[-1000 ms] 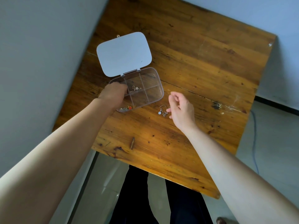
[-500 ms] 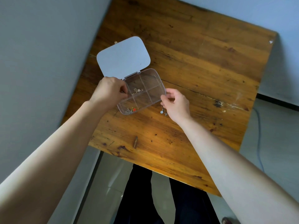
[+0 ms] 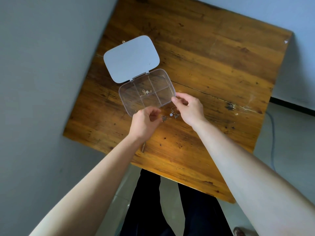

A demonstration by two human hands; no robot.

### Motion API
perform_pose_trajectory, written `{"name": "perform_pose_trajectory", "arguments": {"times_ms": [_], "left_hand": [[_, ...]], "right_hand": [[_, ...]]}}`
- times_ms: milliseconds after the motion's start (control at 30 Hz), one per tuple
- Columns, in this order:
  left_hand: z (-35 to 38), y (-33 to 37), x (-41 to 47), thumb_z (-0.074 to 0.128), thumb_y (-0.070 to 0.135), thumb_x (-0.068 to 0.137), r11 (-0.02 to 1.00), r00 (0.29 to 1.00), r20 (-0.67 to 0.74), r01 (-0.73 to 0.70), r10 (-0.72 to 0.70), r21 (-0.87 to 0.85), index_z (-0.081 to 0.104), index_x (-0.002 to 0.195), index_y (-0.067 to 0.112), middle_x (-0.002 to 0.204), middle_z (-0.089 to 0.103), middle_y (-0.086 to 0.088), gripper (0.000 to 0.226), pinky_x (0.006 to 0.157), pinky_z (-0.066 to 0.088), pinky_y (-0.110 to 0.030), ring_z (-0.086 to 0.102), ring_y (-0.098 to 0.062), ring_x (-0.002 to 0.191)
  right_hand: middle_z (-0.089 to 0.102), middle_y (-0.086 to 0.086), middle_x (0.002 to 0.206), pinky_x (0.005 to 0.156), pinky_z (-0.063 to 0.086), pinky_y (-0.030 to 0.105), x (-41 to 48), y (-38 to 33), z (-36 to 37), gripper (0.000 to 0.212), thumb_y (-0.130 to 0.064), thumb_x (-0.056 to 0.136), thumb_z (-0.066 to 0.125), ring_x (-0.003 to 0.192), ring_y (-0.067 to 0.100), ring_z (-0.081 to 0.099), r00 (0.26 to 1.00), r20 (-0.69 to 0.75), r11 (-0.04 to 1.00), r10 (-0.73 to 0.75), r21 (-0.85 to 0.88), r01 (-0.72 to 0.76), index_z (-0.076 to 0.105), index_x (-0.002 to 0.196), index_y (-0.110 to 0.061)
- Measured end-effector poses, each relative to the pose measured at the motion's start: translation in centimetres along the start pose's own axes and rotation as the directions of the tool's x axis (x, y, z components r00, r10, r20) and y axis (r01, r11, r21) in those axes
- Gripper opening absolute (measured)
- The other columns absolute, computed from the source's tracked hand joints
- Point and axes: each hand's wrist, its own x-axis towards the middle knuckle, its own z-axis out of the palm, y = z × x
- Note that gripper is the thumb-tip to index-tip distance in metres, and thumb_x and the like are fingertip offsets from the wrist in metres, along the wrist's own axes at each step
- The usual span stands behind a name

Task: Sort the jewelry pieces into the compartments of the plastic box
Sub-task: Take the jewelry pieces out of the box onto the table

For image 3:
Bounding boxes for person's right hand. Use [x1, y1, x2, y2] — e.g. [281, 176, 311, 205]
[171, 92, 208, 132]

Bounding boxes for person's left hand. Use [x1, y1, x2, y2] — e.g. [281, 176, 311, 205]
[128, 106, 163, 143]

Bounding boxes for white lidded clear compartment box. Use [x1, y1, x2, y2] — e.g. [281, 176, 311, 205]
[103, 35, 177, 118]

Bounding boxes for person's left forearm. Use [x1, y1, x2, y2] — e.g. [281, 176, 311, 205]
[29, 134, 144, 236]

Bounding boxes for person's right forearm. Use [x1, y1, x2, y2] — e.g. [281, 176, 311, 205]
[193, 119, 315, 236]

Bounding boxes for person's black trousers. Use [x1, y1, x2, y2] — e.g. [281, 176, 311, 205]
[119, 168, 233, 236]

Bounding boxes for wooden folding table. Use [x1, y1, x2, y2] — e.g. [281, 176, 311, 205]
[63, 0, 293, 204]

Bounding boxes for grey power cable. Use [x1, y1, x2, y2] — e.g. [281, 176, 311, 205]
[265, 111, 277, 171]

